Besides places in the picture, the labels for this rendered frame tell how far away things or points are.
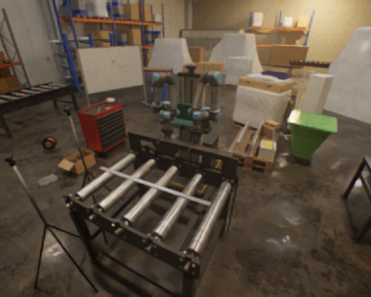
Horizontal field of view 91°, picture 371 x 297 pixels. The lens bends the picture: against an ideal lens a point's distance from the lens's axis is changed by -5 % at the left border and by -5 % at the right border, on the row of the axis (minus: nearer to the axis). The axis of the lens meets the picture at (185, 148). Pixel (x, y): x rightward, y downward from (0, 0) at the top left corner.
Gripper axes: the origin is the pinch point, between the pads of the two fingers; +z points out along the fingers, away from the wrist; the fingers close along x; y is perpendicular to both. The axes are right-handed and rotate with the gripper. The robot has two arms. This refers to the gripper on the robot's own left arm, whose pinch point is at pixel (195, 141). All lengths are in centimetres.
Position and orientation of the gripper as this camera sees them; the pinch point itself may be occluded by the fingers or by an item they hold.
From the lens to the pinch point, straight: 204.0
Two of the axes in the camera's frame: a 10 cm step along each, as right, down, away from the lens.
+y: -4.5, 4.5, -7.7
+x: 8.9, 2.3, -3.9
